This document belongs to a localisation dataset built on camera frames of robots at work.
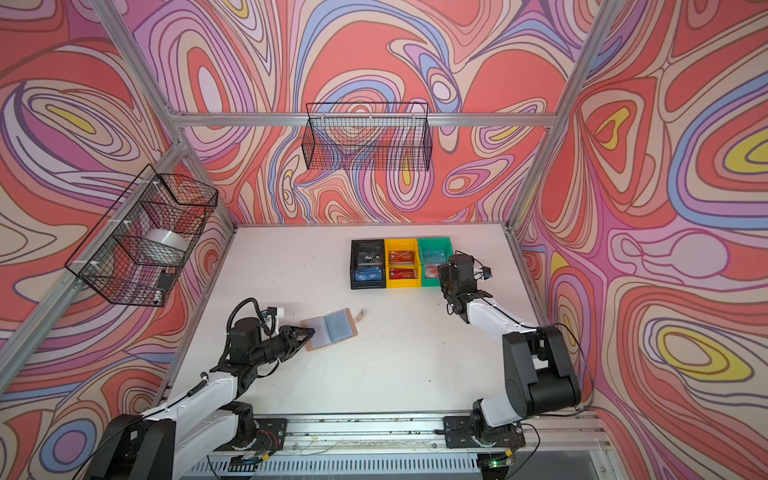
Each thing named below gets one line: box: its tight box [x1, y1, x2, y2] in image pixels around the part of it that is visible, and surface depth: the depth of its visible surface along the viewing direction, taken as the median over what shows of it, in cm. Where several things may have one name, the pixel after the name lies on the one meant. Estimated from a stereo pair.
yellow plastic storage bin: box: [384, 238, 421, 289], surface depth 107 cm
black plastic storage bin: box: [350, 239, 386, 290], surface depth 107 cm
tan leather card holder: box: [301, 308, 365, 352], surface depth 93 cm
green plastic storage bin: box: [417, 237, 454, 287], surface depth 107 cm
